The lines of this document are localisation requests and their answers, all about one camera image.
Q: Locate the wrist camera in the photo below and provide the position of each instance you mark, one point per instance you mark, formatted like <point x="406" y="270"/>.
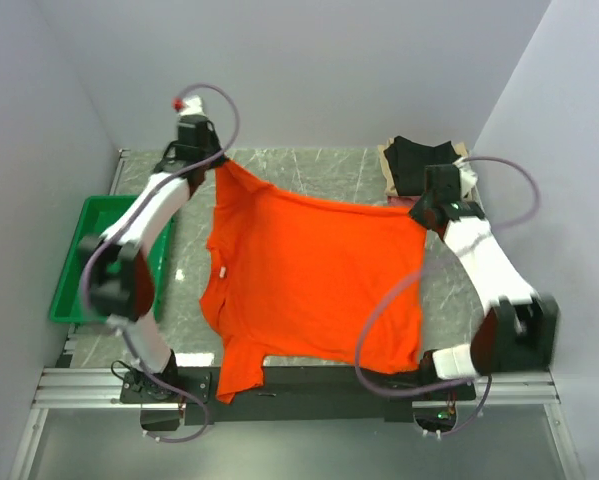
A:
<point x="191" y="105"/>
<point x="468" y="177"/>

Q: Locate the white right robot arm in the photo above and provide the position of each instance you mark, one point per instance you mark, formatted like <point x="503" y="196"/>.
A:
<point x="518" y="330"/>

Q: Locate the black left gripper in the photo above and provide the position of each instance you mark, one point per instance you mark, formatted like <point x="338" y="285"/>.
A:
<point x="214" y="137"/>

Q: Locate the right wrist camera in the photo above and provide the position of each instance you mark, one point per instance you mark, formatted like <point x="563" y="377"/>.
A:
<point x="468" y="177"/>

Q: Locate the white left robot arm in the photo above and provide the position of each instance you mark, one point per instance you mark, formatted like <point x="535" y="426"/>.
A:
<point x="117" y="283"/>

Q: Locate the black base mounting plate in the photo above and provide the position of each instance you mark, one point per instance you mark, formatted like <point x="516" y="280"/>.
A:
<point x="289" y="393"/>

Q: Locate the orange t-shirt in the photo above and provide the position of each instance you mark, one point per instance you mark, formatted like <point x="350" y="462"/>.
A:
<point x="292" y="275"/>

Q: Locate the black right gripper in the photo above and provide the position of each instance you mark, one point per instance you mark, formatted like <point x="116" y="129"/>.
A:
<point x="417" y="215"/>

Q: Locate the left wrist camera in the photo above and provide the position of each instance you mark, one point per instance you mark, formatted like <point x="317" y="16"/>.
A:
<point x="191" y="105"/>

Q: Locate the green plastic tray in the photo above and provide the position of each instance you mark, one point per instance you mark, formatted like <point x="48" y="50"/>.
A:
<point x="97" y="214"/>

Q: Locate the aluminium frame rail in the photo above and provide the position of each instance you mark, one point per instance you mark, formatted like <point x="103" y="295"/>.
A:
<point x="98" y="388"/>

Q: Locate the black folded t-shirt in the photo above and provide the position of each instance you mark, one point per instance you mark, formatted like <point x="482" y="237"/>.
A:
<point x="407" y="161"/>

